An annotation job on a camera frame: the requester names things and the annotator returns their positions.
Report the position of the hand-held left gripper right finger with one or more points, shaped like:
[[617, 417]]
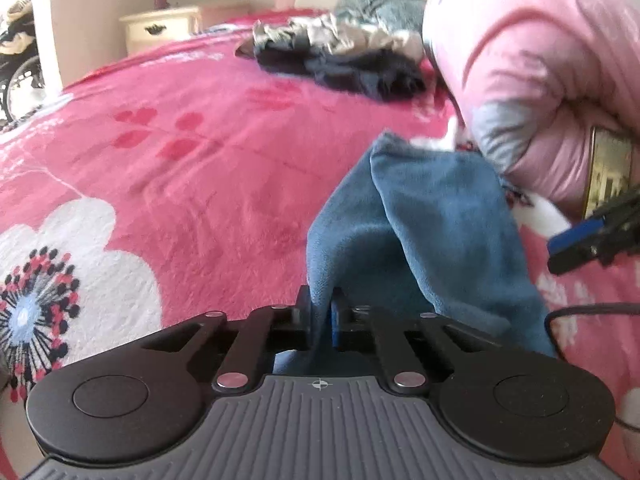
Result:
[[336, 330]]

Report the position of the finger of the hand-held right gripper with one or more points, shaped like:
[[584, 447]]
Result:
[[575, 237], [580, 259]]

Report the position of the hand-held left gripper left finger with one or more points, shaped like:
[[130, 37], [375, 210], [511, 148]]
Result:
[[303, 310]]

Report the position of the blue jeans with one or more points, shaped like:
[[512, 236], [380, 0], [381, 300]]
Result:
[[425, 220]]

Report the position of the pink quilt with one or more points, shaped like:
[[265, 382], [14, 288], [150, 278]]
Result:
[[525, 60]]

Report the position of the pink floral blanket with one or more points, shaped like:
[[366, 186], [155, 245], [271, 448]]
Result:
[[200, 185]]

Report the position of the dark navy garment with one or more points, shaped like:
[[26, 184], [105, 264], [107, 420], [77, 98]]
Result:
[[360, 75]]

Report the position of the small pink table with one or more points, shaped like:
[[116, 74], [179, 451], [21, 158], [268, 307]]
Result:
[[225, 14]]

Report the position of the cream nightstand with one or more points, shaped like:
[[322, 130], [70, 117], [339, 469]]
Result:
[[160, 30]]

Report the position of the wheelchair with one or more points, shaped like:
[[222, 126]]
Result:
[[20, 80]]

